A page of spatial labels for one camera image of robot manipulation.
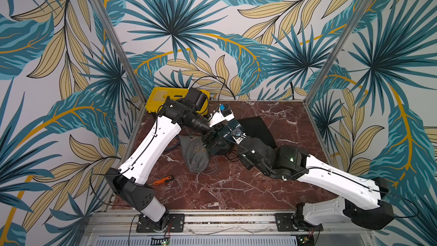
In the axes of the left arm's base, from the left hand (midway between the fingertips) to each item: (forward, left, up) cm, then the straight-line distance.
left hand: (224, 140), depth 64 cm
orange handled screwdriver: (-5, +26, -29) cm, 39 cm away
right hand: (0, -8, -4) cm, 8 cm away
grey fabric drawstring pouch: (+4, +13, -23) cm, 27 cm away
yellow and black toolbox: (+39, +38, -16) cm, 57 cm away
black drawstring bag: (+28, -21, -31) cm, 47 cm away
